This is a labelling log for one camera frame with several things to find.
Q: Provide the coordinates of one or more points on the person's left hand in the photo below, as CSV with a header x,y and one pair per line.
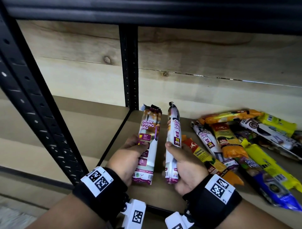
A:
x,y
125,160

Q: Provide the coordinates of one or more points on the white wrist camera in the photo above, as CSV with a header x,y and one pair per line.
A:
x,y
134,205
172,220

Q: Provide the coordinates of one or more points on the drawstring bag packet purple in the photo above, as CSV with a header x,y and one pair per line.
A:
x,y
148,127
207,141
269,134
174,127

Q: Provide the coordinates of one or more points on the yellow Casa 25L packet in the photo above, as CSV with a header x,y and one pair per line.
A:
x,y
264,160
278,123

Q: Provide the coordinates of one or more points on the black wristband with marker tags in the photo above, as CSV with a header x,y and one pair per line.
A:
x,y
207,210
113,195

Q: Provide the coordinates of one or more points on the person's right hand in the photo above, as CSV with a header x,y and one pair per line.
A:
x,y
191,172

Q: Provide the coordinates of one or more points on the orange Casa 60L packet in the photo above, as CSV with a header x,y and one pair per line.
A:
x,y
226,116
200,153
226,141

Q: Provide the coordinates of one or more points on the black metal wooden shelf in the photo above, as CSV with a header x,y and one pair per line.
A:
x,y
155,193

